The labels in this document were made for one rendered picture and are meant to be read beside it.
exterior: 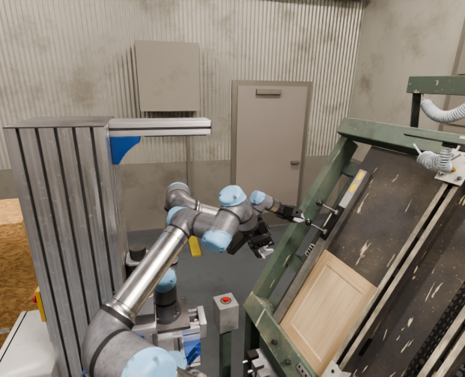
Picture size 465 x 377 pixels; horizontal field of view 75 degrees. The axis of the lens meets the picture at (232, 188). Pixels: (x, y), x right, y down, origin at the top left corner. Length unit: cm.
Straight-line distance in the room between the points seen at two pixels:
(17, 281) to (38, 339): 126
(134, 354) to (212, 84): 373
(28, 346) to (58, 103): 324
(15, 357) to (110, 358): 70
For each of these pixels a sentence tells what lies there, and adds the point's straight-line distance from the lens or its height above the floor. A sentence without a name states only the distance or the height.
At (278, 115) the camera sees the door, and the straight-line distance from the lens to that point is 442.
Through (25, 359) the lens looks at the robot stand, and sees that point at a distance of 140.
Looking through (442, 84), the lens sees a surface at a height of 215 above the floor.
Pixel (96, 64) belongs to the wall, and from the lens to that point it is 417.
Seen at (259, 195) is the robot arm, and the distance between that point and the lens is 153.
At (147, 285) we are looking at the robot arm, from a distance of 86.
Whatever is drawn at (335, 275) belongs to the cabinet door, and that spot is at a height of 124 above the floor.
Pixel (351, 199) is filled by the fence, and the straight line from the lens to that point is 172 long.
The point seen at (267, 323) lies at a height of 87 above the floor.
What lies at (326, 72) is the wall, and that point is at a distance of 476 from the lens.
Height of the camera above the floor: 215
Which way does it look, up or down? 19 degrees down
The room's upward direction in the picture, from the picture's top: 1 degrees clockwise
